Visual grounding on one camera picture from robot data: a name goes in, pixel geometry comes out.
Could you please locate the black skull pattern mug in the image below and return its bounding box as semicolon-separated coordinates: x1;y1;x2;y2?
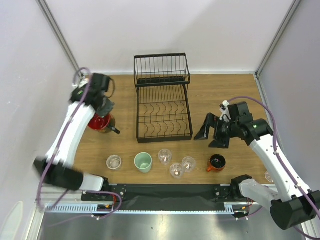
88;113;116;134

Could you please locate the small orange black cup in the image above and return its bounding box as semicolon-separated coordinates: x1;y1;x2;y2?
206;154;226;172

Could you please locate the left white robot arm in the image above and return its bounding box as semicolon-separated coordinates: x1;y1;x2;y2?
33;73;120;201

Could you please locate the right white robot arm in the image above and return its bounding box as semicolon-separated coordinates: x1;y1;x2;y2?
194;100;320;230

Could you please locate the short clear glass tumbler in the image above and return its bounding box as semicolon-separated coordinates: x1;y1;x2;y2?
106;155;123;171

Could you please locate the clear stemless glass right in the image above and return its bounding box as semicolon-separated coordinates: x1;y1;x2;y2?
182;156;196;173

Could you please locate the clear stemless glass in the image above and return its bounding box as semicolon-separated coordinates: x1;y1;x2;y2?
169;163;184;179
182;156;196;173
158;149;172;165

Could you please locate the pale green cup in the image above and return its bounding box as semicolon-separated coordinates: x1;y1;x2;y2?
134;152;153;174

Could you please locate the clear stemless glass front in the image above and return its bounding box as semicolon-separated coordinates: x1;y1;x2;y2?
169;163;184;179

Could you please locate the clear stemless glass back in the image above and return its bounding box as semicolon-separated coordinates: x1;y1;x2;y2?
158;149;172;165

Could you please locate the clear glass far right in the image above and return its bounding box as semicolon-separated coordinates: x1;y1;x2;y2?
264;171;274;184

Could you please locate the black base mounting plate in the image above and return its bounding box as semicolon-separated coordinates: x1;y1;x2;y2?
81;183;253;212

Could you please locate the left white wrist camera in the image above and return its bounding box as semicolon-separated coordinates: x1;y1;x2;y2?
72;78;89;89

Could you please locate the black wire dish rack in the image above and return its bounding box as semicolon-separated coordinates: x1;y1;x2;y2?
133;53;193;143

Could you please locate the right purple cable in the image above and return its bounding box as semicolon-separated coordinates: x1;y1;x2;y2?
228;96;320;240

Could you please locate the grey slotted cable duct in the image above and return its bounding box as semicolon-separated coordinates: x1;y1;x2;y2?
45;202;247;215

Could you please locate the left aluminium frame post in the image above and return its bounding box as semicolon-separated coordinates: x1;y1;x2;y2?
36;0;80;71

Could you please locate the aluminium frame post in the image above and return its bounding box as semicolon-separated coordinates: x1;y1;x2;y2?
36;0;80;71
255;0;302;77

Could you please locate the right aluminium frame post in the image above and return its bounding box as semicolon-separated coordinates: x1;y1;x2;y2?
255;0;302;77

